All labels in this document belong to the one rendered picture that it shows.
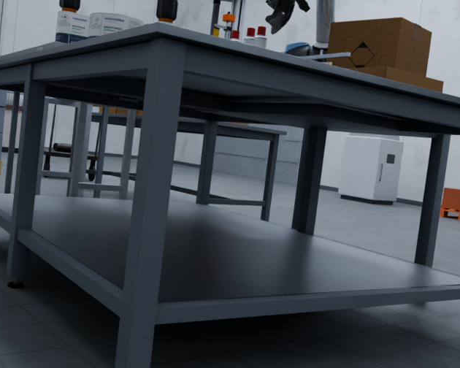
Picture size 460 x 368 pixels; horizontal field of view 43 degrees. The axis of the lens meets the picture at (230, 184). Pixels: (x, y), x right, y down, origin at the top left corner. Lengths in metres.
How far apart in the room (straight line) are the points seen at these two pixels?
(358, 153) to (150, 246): 8.19
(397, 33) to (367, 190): 7.11
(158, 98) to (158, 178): 0.17
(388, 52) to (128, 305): 1.33
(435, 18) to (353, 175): 3.13
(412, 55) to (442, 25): 8.41
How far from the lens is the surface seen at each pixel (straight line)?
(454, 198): 8.45
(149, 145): 1.25
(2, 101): 6.81
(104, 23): 2.23
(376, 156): 9.15
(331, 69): 1.50
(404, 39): 2.21
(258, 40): 2.36
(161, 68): 1.26
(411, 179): 10.49
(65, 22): 2.55
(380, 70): 1.71
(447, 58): 10.47
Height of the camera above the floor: 0.59
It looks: 4 degrees down
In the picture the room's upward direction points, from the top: 7 degrees clockwise
